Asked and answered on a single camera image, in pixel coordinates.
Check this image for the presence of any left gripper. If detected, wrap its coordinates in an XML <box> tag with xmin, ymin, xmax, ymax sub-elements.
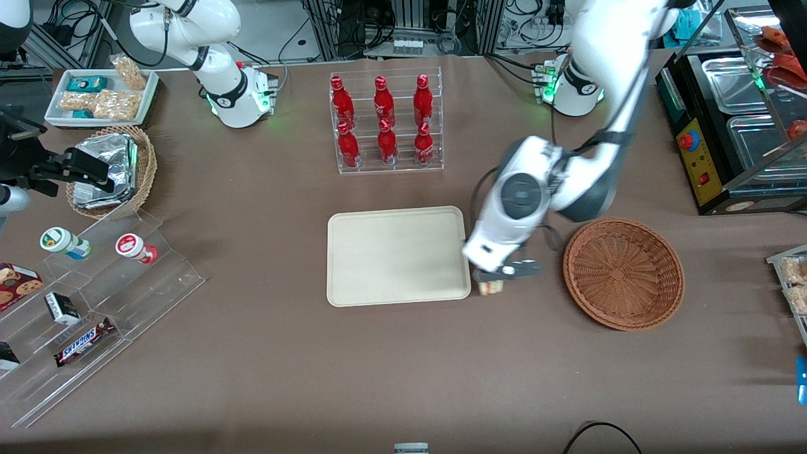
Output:
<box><xmin>472</xmin><ymin>257</ymin><xmax>543</xmax><ymax>284</ymax></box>

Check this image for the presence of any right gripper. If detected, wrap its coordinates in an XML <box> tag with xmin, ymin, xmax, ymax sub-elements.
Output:
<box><xmin>0</xmin><ymin>148</ymin><xmax>115</xmax><ymax>213</ymax></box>

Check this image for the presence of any oval tan wicker basket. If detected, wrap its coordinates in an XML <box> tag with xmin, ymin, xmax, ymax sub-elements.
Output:
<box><xmin>66</xmin><ymin>125</ymin><xmax>158</xmax><ymax>220</ymax></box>

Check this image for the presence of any white rectangular snack tray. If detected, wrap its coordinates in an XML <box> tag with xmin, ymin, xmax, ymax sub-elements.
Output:
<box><xmin>44</xmin><ymin>68</ymin><xmax>160</xmax><ymax>130</ymax></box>

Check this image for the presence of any beige plastic tray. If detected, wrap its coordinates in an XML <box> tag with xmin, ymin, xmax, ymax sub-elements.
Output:
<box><xmin>326</xmin><ymin>206</ymin><xmax>472</xmax><ymax>308</ymax></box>

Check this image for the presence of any round brown wicker basket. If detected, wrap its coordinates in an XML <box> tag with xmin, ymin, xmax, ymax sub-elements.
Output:
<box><xmin>562</xmin><ymin>218</ymin><xmax>686</xmax><ymax>332</ymax></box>

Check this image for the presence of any metal tray with snacks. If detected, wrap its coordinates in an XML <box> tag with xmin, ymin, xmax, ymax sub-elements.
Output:
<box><xmin>766</xmin><ymin>245</ymin><xmax>807</xmax><ymax>347</ymax></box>

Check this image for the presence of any foil wrapped package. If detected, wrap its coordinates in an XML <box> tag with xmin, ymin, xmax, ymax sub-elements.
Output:
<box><xmin>76</xmin><ymin>134</ymin><xmax>138</xmax><ymax>193</ymax></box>
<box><xmin>73</xmin><ymin>182</ymin><xmax>130</xmax><ymax>210</ymax></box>

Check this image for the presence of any clear bag of nuts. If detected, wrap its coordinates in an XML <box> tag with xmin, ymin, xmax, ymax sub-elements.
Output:
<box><xmin>93</xmin><ymin>90</ymin><xmax>141</xmax><ymax>122</ymax></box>
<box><xmin>110</xmin><ymin>54</ymin><xmax>147</xmax><ymax>91</ymax></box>
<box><xmin>59</xmin><ymin>91</ymin><xmax>95</xmax><ymax>113</ymax></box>

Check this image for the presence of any green lid yogurt bottle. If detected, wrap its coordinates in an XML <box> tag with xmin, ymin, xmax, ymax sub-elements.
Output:
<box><xmin>40</xmin><ymin>227</ymin><xmax>92</xmax><ymax>260</ymax></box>

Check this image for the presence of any red lid yogurt bottle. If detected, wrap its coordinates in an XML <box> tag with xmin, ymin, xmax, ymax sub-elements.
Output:
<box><xmin>115</xmin><ymin>233</ymin><xmax>159</xmax><ymax>265</ymax></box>

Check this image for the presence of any red cookie box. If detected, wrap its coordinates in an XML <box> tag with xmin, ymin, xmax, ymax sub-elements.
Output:
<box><xmin>0</xmin><ymin>262</ymin><xmax>44</xmax><ymax>312</ymax></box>

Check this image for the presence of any small black white box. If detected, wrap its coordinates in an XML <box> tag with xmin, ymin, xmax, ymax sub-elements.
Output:
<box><xmin>44</xmin><ymin>292</ymin><xmax>81</xmax><ymax>326</ymax></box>

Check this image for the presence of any clear acrylic stepped stand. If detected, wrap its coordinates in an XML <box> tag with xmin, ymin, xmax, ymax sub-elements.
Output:
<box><xmin>0</xmin><ymin>208</ymin><xmax>206</xmax><ymax>429</ymax></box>

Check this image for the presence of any red cola bottle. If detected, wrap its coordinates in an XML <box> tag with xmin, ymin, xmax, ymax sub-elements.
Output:
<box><xmin>377</xmin><ymin>119</ymin><xmax>399</xmax><ymax>166</ymax></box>
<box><xmin>413</xmin><ymin>74</ymin><xmax>434</xmax><ymax>127</ymax></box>
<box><xmin>373</xmin><ymin>76</ymin><xmax>397</xmax><ymax>129</ymax></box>
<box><xmin>414</xmin><ymin>122</ymin><xmax>435</xmax><ymax>166</ymax></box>
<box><xmin>330</xmin><ymin>76</ymin><xmax>355</xmax><ymax>130</ymax></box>
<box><xmin>337</xmin><ymin>121</ymin><xmax>361</xmax><ymax>168</ymax></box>

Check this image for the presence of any snickers chocolate bar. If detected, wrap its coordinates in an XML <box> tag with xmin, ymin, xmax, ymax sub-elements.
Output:
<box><xmin>54</xmin><ymin>317</ymin><xmax>116</xmax><ymax>368</ymax></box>

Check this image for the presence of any clear acrylic bottle rack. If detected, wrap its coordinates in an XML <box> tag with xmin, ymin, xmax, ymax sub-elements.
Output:
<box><xmin>328</xmin><ymin>66</ymin><xmax>444</xmax><ymax>176</ymax></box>

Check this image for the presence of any black food warmer machine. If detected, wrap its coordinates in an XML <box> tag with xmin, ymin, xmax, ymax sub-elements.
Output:
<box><xmin>656</xmin><ymin>6</ymin><xmax>807</xmax><ymax>216</ymax></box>

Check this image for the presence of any steel food pan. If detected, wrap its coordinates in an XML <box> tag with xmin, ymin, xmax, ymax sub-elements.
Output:
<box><xmin>727</xmin><ymin>115</ymin><xmax>807</xmax><ymax>182</ymax></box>
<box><xmin>701</xmin><ymin>57</ymin><xmax>771</xmax><ymax>115</ymax></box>

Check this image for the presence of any teal plastic bag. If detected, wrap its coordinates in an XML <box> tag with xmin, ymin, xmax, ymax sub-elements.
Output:
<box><xmin>673</xmin><ymin>9</ymin><xmax>697</xmax><ymax>40</ymax></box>

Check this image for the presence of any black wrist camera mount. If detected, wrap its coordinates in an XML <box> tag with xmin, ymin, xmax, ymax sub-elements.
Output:
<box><xmin>0</xmin><ymin>107</ymin><xmax>64</xmax><ymax>190</ymax></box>

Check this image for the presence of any black cable loop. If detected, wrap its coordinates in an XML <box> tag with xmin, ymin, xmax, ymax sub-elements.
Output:
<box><xmin>562</xmin><ymin>421</ymin><xmax>642</xmax><ymax>454</ymax></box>

